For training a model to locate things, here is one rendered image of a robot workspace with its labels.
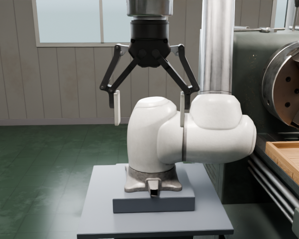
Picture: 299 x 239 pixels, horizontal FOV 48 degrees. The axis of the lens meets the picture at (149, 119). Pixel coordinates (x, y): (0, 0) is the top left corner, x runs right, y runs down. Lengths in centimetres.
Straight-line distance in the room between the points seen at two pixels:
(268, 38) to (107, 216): 87
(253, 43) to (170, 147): 56
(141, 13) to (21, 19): 369
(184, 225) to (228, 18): 63
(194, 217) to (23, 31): 356
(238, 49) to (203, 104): 38
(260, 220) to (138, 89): 299
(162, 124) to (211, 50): 27
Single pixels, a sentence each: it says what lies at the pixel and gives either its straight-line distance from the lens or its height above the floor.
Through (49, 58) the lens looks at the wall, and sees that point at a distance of 423.
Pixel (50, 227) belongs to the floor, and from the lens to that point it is 237.
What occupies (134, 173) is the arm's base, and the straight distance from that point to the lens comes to 107.
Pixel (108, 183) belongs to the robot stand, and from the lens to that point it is 122.
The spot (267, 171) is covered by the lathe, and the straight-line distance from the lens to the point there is 128.
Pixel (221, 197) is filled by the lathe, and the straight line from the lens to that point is 150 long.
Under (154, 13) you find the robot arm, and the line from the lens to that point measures 62.
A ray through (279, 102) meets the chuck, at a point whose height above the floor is 103.
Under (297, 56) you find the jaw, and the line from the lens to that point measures 124.
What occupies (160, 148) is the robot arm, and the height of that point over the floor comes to 94.
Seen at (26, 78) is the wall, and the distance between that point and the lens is 434.
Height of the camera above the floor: 132
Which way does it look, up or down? 17 degrees down
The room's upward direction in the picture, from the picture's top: straight up
